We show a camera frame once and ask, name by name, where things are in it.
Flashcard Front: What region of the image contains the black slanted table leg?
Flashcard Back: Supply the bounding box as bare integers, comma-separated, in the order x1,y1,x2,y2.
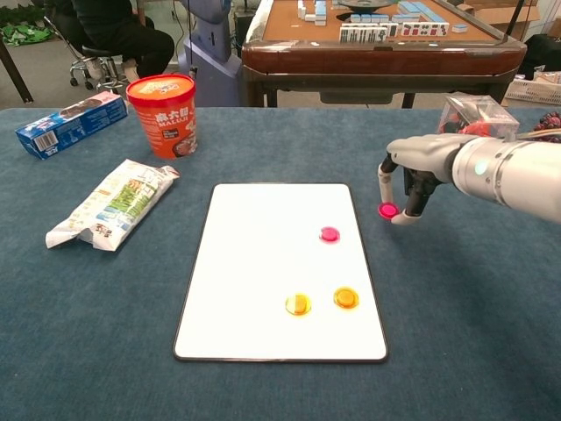
0,38,34,104

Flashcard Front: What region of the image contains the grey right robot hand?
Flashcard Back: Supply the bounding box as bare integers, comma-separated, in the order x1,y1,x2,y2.
375,133,479,225

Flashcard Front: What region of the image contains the white rectangular board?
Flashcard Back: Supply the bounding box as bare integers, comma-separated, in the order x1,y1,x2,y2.
173,182,389,364

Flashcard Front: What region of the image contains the blue table cloth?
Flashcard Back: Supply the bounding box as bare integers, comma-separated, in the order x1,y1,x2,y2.
0,107,561,421

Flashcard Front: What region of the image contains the blue robot base housing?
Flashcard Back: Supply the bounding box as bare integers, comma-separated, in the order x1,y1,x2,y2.
177,0,243,108

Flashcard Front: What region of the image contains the white snack bag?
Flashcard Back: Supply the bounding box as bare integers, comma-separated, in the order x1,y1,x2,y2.
45,158,181,253

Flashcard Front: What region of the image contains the black bag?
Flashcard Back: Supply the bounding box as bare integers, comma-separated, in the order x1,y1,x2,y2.
519,33,561,81

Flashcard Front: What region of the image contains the black tripod stand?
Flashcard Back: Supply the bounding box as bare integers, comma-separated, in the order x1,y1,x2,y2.
499,0,527,45

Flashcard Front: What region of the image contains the white plastic basket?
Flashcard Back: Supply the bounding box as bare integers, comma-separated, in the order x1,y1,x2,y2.
504,77,561,106

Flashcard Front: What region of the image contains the blue cookie box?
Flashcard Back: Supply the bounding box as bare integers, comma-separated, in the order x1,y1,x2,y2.
15,90,129,161

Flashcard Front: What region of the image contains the clear box with red toy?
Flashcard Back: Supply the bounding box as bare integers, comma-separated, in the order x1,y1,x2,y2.
437,92,521,142

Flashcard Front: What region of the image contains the row of face-up mahjong tiles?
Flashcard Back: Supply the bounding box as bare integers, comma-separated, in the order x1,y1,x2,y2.
339,21,451,44

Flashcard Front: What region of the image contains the orange instant noodle cup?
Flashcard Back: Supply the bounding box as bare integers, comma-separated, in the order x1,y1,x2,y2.
125,74,199,161

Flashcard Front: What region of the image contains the seated person in black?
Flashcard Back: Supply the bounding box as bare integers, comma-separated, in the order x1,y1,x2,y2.
56,0,175,80

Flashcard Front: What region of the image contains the row of blue-backed mahjong tiles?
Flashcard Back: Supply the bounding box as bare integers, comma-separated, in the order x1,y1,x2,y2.
350,12,422,24

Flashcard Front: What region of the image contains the black swivel stool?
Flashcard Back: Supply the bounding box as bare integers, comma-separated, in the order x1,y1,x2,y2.
43,16,131,93

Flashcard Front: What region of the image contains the dark red grape bunch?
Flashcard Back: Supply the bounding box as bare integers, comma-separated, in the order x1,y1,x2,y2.
536,111,561,144

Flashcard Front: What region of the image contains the blue mahjong tile stack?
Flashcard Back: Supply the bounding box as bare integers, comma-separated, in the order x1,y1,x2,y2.
397,1,435,17
296,0,328,24

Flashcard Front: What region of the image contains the brown cardboard box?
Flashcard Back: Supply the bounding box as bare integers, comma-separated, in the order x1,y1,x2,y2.
464,0,541,27

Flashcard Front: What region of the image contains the orange round magnet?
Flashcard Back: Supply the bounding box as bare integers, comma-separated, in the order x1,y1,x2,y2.
333,286,360,310
285,292,313,316

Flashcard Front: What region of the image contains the brown mahjong table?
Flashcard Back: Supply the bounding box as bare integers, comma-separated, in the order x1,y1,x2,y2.
240,0,529,110

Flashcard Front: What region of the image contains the green foliage pile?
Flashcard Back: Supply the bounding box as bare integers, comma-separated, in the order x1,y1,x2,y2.
0,21,58,47

